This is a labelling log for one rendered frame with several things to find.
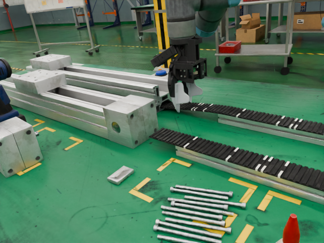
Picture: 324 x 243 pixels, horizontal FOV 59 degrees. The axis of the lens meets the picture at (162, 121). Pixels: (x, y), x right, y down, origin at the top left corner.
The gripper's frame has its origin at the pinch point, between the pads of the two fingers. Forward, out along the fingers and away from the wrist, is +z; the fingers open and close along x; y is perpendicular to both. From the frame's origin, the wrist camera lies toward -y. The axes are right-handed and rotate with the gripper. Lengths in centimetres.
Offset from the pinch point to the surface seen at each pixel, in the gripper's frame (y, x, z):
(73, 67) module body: -59, 2, -6
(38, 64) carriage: -72, -6, -9
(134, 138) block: 2.4, -23.1, -0.3
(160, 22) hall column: -224, 254, 11
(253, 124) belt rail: 23.2, -1.3, 1.0
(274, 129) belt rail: 28.4, -1.3, 1.2
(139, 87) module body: -12.3, -5.0, -5.7
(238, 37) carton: -208, 461, 71
